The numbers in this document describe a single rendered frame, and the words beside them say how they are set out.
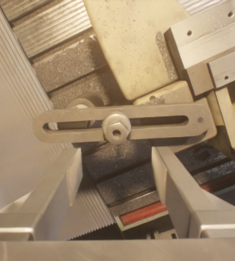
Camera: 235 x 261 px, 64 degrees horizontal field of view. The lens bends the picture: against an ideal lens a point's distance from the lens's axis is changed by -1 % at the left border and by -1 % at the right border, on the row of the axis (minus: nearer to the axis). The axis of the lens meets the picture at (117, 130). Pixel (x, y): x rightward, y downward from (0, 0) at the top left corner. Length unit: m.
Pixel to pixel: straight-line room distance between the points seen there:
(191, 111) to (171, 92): 0.04
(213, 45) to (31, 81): 0.50
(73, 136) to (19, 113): 0.39
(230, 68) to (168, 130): 0.12
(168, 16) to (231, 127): 0.21
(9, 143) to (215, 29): 0.64
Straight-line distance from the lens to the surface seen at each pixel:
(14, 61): 0.66
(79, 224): 0.81
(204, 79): 0.32
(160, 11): 0.36
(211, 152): 0.64
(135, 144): 0.57
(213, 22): 0.34
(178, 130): 0.30
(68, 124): 0.32
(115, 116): 0.26
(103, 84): 0.54
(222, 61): 0.32
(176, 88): 0.32
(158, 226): 1.44
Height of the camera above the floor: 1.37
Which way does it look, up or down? 75 degrees down
